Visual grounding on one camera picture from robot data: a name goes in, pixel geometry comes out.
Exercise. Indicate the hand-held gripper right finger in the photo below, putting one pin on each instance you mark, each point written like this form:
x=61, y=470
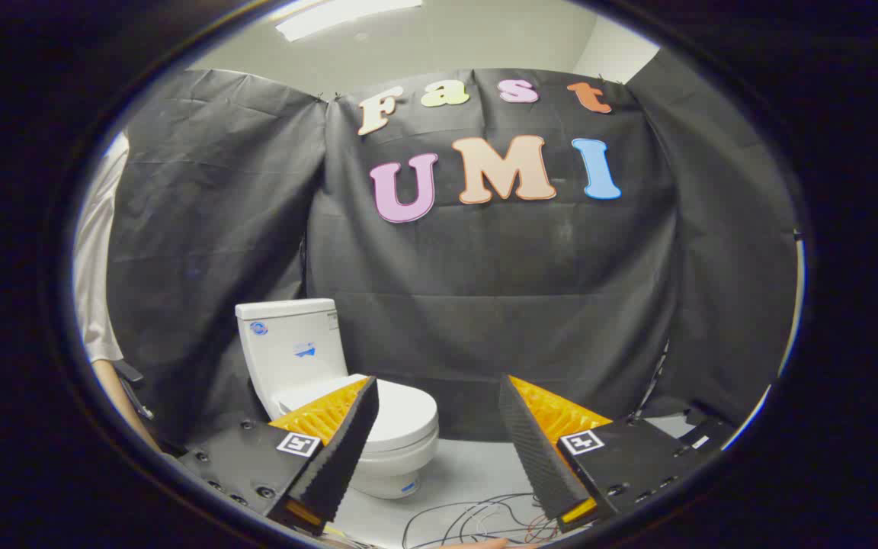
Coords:
x=534, y=457

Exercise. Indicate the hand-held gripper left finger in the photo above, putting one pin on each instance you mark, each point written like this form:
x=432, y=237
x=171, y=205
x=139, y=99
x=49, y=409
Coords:
x=344, y=450

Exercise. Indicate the white toilet lid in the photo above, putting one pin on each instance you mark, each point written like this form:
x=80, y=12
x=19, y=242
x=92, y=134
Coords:
x=405, y=415

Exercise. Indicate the white toilet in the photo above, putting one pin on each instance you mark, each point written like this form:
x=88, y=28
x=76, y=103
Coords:
x=294, y=343

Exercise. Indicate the black backdrop cloth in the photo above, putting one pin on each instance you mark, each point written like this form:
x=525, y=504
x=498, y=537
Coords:
x=485, y=305

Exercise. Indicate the person's white shirt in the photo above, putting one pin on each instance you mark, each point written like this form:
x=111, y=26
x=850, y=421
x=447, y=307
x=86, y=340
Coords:
x=96, y=267

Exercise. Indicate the ceiling light panel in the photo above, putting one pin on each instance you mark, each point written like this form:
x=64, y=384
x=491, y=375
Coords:
x=332, y=15

